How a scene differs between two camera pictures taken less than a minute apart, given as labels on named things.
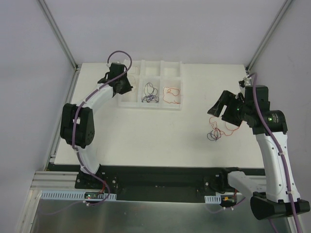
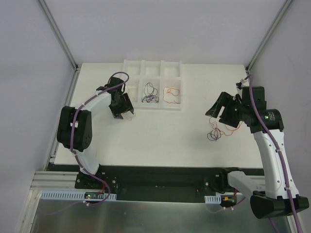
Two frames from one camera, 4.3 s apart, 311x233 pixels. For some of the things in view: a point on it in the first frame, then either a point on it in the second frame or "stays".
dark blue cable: (150, 92) stays
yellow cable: (135, 86) → (129, 115)
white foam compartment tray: (157, 84) stays
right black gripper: (230, 111) stays
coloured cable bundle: (215, 133) stays
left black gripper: (124, 85) → (122, 107)
